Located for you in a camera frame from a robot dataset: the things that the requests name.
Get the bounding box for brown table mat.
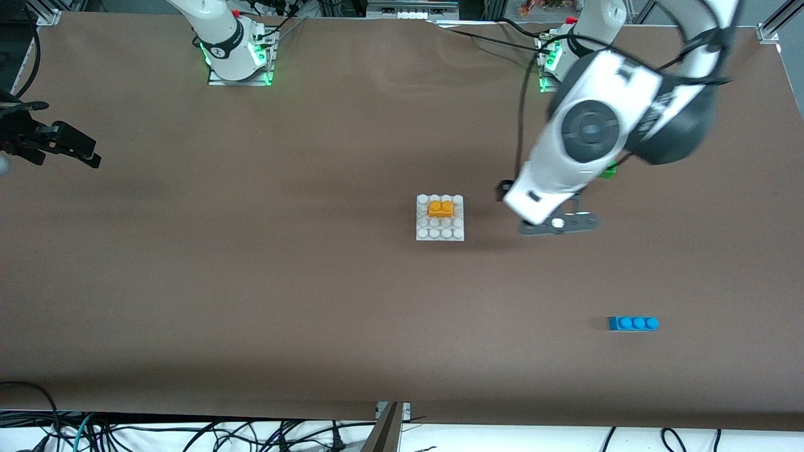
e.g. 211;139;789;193
0;11;804;433

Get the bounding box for white power strip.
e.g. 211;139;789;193
366;0;460;21

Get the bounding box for aluminium frame corner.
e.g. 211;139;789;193
757;0;804;45
35;0;79;27

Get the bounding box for teal floor cable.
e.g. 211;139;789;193
72;412;96;452

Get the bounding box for white studded base plate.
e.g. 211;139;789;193
416;194;465;242

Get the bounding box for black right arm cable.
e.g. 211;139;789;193
9;5;50;110

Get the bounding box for black looped floor cable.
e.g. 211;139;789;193
0;381;62;452

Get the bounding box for blue three-stud block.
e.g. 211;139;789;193
608;316;660;332

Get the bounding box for black cable on mat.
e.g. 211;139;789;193
432;21;548;51
496;17;547;38

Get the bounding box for aluminium profile bar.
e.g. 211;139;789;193
361;402;406;452

